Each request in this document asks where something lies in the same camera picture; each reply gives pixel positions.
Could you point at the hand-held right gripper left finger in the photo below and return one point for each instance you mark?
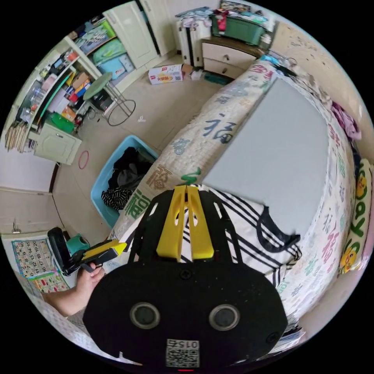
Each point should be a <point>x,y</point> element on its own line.
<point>171,233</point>

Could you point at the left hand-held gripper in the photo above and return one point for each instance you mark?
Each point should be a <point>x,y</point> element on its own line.
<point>60,251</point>

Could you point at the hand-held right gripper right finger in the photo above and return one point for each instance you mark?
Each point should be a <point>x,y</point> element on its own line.
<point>200,239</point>

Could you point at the black and white striped shirt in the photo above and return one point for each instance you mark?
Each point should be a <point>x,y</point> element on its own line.
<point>248,230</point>

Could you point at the person's left forearm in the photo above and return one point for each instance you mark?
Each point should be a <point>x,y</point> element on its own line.
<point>65,302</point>

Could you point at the person's left hand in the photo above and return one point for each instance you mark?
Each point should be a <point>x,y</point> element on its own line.
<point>92,280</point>

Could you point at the blue basket with clothes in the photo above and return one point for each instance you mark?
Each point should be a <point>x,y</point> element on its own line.
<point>102,187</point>

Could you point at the pink hoop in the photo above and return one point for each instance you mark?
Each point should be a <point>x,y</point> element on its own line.
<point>79,160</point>

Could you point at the person's body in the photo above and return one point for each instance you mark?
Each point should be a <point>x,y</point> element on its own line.
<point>58,330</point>

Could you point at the bed with printed mat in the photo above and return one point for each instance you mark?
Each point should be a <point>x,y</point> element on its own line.
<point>187,137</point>

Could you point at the small white cabinet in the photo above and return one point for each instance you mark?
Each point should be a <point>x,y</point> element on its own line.
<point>57,144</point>

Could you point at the grey flat board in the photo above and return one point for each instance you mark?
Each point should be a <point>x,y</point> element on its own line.
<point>277,152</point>

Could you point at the white printed carton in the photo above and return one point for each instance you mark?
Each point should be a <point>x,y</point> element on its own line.
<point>165,74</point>

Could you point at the yellow and green cushion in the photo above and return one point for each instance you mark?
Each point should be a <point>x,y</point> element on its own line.
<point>358,210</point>

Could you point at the green round stool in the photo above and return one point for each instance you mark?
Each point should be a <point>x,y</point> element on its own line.
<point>98,83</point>

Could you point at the white open shelf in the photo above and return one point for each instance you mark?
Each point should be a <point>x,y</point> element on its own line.
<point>55,87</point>

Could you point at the dresser with drawers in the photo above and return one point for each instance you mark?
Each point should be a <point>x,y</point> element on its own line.
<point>222,55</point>

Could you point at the pile of clothes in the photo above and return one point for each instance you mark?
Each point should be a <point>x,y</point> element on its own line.
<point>347,122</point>

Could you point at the white cupboard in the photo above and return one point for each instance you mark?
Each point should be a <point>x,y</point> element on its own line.
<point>131,35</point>

